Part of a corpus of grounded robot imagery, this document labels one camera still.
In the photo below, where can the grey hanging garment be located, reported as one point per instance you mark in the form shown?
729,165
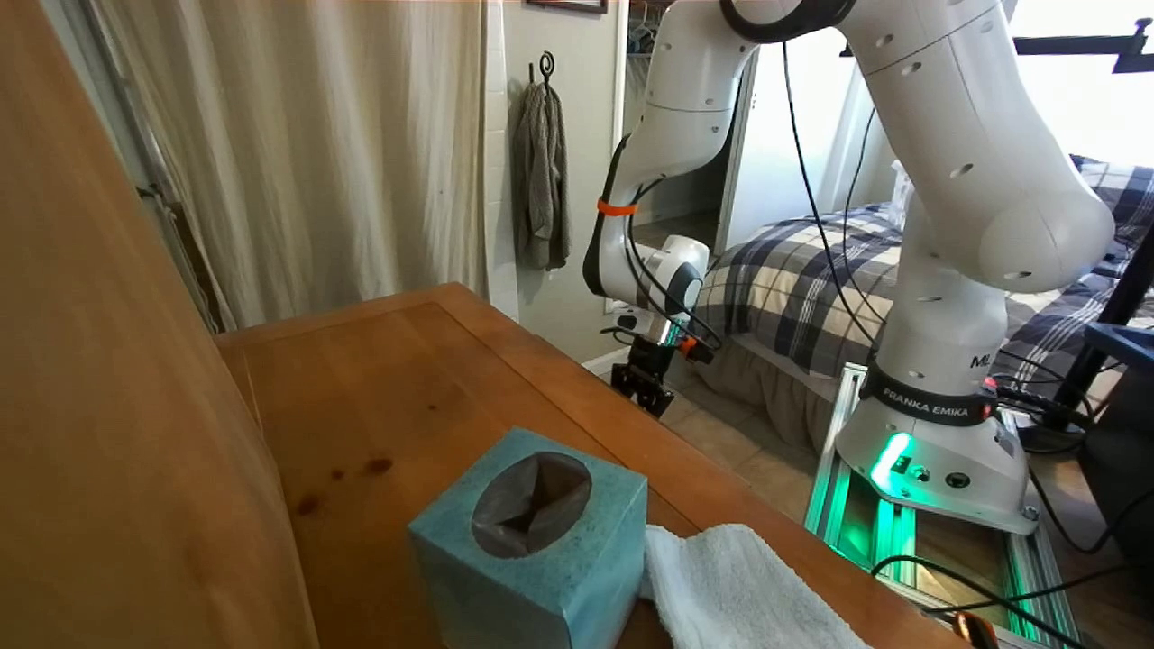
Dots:
538,169

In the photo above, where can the white folded cloth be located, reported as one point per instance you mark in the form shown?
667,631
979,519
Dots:
726,590

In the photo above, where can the wooden dresser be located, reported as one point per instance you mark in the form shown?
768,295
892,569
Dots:
378,407

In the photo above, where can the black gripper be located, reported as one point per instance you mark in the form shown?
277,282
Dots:
643,375

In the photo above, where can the plaid covered bed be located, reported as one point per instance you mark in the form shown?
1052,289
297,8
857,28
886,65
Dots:
806,295

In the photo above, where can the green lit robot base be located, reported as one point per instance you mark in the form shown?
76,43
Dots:
952,568

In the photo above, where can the cream window curtain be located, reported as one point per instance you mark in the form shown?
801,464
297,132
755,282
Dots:
322,149

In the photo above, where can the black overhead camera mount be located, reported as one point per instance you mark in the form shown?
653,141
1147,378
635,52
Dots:
1127,52

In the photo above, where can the blue tissue box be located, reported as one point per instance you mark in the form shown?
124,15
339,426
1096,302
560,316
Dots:
534,545

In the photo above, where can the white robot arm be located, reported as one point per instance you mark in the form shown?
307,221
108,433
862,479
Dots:
992,210

